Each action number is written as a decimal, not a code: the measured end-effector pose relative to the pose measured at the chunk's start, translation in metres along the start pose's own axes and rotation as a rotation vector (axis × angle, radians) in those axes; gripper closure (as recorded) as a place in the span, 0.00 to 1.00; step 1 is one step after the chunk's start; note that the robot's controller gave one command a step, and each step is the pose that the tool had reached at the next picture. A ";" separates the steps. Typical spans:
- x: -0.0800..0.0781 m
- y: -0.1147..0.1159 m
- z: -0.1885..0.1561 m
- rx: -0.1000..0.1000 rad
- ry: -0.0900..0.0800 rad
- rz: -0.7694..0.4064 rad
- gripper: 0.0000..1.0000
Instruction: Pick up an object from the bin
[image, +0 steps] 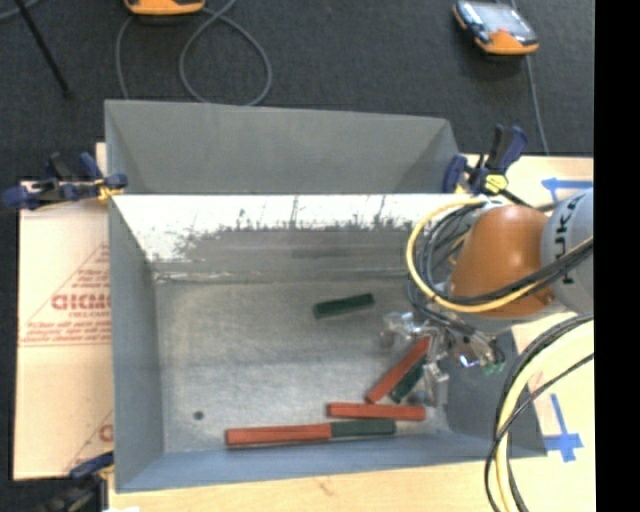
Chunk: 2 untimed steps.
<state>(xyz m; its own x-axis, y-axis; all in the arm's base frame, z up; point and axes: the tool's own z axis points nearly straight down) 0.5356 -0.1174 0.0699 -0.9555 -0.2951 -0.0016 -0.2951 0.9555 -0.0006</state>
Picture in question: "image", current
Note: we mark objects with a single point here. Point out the red-brown flat block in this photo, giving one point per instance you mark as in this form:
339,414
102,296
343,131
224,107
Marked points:
277,435
375,411
397,372

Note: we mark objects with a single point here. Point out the brown cardboard board red print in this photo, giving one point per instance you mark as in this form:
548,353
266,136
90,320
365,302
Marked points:
60,300

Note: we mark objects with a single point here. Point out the grey metal bin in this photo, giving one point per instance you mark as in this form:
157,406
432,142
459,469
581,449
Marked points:
240,350

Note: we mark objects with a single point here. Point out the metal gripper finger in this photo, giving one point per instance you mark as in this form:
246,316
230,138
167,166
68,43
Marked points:
436,382
400,327

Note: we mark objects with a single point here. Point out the dark green flat block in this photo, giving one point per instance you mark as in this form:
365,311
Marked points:
362,428
345,305
407,384

